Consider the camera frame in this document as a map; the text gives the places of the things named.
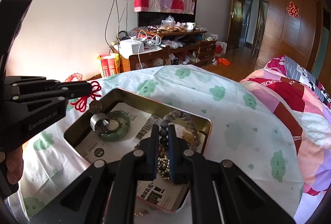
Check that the wooden wardrobe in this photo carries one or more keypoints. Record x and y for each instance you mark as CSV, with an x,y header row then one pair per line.
x,y
284,40

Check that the black television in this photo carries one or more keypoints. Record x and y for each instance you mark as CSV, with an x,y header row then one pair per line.
x,y
147,20

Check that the person's left hand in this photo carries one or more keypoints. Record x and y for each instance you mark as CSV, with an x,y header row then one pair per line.
x,y
15,166

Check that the printed paper leaflet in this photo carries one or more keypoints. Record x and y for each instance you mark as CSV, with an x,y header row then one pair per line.
x,y
85,144

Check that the pile of assorted small goods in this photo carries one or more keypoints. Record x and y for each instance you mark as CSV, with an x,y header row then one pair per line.
x,y
169,21

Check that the orange plastic bag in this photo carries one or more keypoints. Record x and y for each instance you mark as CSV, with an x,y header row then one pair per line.
x,y
223,61

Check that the pink tin box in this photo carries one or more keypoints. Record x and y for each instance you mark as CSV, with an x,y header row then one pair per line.
x,y
134,98

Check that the red paper decoration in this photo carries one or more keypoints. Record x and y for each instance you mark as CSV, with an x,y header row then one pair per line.
x,y
292,9

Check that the red and yellow carton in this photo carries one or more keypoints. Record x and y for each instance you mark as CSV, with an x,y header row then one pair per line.
x,y
108,66

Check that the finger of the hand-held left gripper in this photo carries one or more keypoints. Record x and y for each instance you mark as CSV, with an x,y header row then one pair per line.
x,y
77,85
62,98

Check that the pink patchwork quilt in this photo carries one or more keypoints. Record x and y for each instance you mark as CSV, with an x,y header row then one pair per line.
x,y
297,100

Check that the cloud print bedsheet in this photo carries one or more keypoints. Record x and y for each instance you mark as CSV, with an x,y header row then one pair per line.
x,y
181,89

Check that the white box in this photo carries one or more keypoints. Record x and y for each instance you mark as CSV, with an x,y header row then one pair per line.
x,y
132,47

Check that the wooden door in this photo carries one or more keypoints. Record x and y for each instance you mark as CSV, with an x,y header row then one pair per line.
x,y
234,30

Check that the red knot coin charm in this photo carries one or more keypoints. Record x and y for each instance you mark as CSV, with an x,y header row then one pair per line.
x,y
82,104

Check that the wide silver cuff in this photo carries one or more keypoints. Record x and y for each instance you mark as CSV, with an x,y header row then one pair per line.
x,y
99,123

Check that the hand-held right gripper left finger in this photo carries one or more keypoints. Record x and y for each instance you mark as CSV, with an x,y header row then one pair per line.
x,y
150,151

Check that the white red shopping bag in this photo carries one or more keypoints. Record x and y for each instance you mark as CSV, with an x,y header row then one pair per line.
x,y
220,48

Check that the pink waste bin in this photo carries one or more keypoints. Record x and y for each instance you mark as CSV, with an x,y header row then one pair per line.
x,y
75,77

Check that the wooden television cabinet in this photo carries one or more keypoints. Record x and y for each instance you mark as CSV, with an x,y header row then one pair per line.
x,y
206,51

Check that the green jade bangle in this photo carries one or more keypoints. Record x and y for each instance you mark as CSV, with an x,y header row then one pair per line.
x,y
113,136

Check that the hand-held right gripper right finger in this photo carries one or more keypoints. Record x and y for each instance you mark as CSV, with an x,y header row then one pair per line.
x,y
172,159

